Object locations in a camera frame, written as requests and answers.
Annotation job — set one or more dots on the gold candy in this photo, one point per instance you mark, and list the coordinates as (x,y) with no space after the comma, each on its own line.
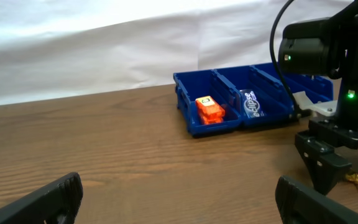
(357,183)

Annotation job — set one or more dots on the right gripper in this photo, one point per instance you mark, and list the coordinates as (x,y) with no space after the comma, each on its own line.
(350,135)

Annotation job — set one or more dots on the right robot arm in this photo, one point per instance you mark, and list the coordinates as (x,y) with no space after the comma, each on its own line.
(309,46)

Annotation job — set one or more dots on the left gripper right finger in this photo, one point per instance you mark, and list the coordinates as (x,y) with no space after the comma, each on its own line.
(306,205)

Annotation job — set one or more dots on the blue candy pack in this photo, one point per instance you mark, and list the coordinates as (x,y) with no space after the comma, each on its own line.
(252,104)

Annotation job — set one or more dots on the blue tray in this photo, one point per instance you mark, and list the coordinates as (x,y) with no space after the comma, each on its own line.
(204,84)

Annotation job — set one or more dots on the orange candy box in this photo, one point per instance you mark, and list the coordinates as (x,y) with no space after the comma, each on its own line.
(211,120)
(210,107)

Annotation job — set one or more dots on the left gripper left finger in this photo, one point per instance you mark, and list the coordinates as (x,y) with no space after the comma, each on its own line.
(42,203)

